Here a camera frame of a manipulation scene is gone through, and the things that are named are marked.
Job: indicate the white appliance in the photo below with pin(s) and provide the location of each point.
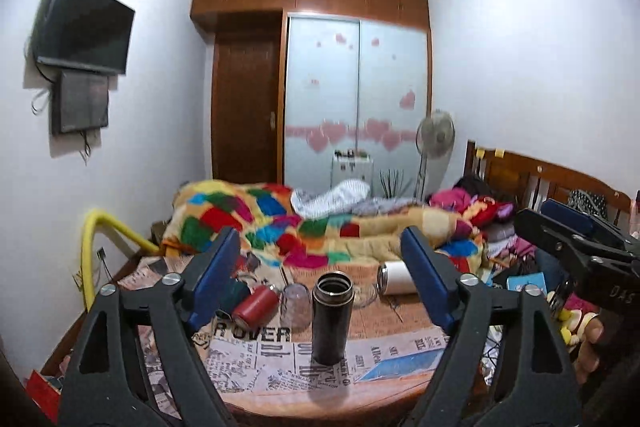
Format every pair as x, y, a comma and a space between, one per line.
351, 172

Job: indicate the pile of pink clothes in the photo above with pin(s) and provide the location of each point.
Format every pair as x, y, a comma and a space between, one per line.
475, 202

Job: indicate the colourful patchwork blanket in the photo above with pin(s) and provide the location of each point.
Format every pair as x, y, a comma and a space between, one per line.
320, 232

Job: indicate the teal cup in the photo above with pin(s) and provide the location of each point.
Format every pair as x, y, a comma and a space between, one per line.
235, 296

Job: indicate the black and white bag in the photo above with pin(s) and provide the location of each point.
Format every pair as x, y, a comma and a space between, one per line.
587, 204

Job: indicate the blue box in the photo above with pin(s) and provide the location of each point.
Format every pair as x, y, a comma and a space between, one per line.
527, 283

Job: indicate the small black monitor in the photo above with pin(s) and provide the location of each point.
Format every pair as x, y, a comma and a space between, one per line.
82, 102

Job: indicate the yellow plush toy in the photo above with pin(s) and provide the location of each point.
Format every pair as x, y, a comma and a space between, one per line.
575, 327

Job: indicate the newspaper print tablecloth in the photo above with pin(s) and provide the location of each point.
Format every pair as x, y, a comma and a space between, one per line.
280, 364

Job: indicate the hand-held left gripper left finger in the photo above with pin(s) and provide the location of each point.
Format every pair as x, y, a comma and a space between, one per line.
215, 278

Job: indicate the white striped cloth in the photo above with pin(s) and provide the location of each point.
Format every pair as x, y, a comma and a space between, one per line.
330, 199

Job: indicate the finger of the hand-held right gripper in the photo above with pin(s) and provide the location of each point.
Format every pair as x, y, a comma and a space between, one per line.
555, 239
575, 213

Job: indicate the wooden bed headboard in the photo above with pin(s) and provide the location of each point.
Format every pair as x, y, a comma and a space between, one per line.
530, 174

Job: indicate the red box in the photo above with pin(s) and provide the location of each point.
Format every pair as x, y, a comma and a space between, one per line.
44, 394

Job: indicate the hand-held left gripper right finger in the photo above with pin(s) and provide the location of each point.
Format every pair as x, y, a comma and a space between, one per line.
424, 278

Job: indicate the person's right hand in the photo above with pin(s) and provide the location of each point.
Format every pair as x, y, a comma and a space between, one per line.
591, 349

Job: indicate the brown wooden door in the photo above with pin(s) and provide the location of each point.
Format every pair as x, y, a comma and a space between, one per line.
244, 107

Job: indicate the red cup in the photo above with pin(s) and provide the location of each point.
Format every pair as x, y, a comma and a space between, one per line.
255, 307

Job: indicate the yellow pipe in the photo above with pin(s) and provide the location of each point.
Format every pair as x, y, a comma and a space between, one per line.
90, 252

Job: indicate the black steel thermos cup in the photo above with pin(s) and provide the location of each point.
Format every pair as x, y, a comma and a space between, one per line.
332, 317

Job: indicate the white standing fan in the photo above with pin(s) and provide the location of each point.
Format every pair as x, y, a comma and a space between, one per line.
435, 137

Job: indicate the clear glass cup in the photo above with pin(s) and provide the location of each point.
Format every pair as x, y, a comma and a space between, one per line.
296, 309

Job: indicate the clear glass dish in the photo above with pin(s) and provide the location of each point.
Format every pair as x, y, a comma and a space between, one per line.
365, 297

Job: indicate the wall-mounted black television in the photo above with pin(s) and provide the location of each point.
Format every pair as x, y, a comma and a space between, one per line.
85, 24

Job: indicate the wooden wardrobe with sliding doors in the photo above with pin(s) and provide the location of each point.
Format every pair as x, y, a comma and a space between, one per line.
350, 72

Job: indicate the white cup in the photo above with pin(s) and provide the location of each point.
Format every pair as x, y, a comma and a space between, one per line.
397, 278

